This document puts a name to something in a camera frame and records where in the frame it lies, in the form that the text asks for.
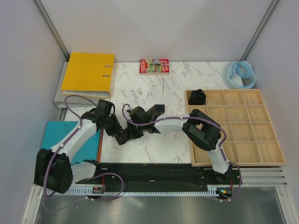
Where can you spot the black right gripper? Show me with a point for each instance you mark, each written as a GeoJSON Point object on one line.
{"type": "Point", "coordinates": [129, 123]}

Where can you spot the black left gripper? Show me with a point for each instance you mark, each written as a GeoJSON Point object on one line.
{"type": "Point", "coordinates": [117, 127]}

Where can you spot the brown floral patterned tie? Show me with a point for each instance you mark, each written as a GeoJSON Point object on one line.
{"type": "Point", "coordinates": [139, 116]}

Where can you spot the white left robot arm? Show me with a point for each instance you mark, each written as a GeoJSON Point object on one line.
{"type": "Point", "coordinates": [54, 171]}

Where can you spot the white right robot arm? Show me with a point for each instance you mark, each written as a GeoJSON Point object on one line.
{"type": "Point", "coordinates": [202, 131]}

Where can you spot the orange folder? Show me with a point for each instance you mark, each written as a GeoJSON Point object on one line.
{"type": "Point", "coordinates": [100, 145]}

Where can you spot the red illustrated book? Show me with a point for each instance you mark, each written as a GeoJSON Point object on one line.
{"type": "Point", "coordinates": [151, 66]}

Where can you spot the rolled dark navy tie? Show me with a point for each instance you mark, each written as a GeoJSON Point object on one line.
{"type": "Point", "coordinates": [197, 97]}

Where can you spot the teal folder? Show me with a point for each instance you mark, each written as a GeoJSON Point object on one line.
{"type": "Point", "coordinates": [57, 130]}

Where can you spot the light blue headphones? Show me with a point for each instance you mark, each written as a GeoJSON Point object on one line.
{"type": "Point", "coordinates": [239, 70]}

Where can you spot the wooden compartment tray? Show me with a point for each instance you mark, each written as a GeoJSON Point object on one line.
{"type": "Point", "coordinates": [251, 139]}

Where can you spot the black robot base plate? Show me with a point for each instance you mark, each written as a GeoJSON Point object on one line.
{"type": "Point", "coordinates": [167, 177]}

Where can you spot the yellow ring binder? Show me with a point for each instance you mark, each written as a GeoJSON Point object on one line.
{"type": "Point", "coordinates": [88, 75]}

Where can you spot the grey ring binder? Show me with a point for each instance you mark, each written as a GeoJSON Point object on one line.
{"type": "Point", "coordinates": [73, 100]}

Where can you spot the white slotted cable duct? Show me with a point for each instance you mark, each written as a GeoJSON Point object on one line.
{"type": "Point", "coordinates": [89, 190]}

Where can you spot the left aluminium frame post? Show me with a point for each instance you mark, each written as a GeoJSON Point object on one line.
{"type": "Point", "coordinates": [51, 27]}

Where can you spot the aluminium frame post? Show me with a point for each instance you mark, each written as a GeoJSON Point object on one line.
{"type": "Point", "coordinates": [51, 27]}
{"type": "Point", "coordinates": [261, 26]}

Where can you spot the right aluminium frame post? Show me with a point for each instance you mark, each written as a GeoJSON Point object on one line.
{"type": "Point", "coordinates": [261, 26]}

